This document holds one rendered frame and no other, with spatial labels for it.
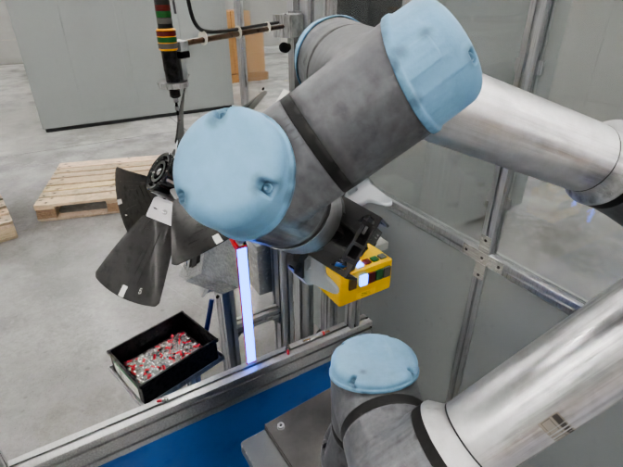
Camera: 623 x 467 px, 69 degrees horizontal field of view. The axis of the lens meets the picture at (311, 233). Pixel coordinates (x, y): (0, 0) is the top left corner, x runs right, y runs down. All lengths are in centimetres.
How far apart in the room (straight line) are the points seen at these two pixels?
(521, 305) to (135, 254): 107
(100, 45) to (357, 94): 642
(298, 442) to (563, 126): 60
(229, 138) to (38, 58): 637
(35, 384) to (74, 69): 471
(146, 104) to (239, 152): 660
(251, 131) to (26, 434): 223
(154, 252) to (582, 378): 107
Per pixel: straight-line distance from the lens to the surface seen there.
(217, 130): 27
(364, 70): 27
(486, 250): 137
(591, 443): 146
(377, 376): 59
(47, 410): 247
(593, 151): 53
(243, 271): 98
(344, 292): 109
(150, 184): 133
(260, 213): 25
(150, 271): 131
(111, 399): 239
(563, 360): 50
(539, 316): 135
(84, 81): 667
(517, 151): 48
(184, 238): 110
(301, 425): 83
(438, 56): 28
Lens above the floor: 168
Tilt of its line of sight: 29 degrees down
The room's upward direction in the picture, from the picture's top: straight up
